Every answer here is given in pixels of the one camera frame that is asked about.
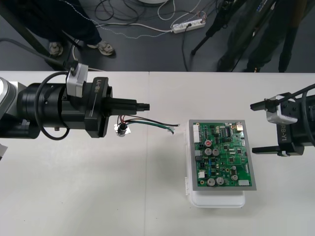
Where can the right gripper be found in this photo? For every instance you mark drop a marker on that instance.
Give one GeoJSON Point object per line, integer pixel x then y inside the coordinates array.
{"type": "Point", "coordinates": [300, 135]}

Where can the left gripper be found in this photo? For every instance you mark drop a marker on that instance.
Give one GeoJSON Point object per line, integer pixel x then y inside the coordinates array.
{"type": "Point", "coordinates": [97, 108]}

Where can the green circuit board grey frame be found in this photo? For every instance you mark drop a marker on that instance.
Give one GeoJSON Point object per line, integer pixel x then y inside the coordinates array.
{"type": "Point", "coordinates": [221, 157]}

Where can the dark thick-legged tripod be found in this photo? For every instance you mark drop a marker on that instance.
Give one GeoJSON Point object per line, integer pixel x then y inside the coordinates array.
{"type": "Point", "coordinates": [236, 44]}

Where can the person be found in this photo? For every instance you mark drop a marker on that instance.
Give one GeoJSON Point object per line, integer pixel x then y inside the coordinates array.
{"type": "Point", "coordinates": [86, 24]}

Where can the white power strip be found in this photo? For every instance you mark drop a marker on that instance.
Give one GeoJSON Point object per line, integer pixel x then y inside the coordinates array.
{"type": "Point", "coordinates": [188, 25]}

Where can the white round base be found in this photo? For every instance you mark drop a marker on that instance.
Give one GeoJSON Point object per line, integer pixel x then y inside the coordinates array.
{"type": "Point", "coordinates": [152, 1]}

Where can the black tripod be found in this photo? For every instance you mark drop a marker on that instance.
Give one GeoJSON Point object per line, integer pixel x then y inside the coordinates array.
{"type": "Point", "coordinates": [209, 32]}

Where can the black slanted desk leg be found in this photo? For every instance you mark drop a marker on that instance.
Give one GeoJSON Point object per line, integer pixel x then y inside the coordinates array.
{"type": "Point", "coordinates": [29, 34]}

